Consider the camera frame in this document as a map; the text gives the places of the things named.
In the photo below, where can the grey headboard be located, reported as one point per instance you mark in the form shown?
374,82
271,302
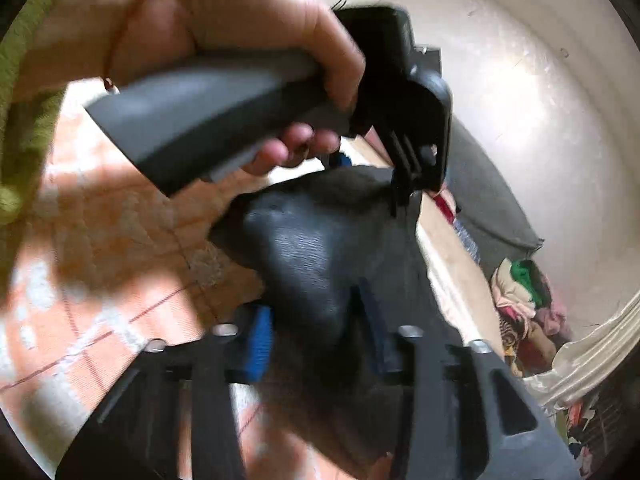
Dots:
480,200

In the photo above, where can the white orange patterned blanket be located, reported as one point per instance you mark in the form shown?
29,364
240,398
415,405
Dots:
110,260

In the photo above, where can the heap of mixed clothes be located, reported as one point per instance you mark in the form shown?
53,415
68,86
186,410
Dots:
590,430

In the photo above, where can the red garment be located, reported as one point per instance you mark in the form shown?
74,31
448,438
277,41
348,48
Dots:
445,206

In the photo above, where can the cream satin curtain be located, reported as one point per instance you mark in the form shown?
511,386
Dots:
590,350

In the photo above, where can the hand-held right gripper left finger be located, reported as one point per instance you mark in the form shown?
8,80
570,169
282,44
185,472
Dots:
257,345

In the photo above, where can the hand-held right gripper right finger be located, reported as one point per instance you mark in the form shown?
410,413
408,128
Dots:
380,345

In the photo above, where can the blue patterned cloth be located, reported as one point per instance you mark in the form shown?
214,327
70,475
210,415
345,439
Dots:
467,245

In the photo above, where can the black leather jacket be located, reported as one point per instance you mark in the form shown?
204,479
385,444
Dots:
310,250

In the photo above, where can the person's left hand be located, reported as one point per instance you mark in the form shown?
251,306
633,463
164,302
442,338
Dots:
225,5

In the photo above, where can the pile of folded clothes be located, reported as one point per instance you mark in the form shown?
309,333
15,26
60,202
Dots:
525,305

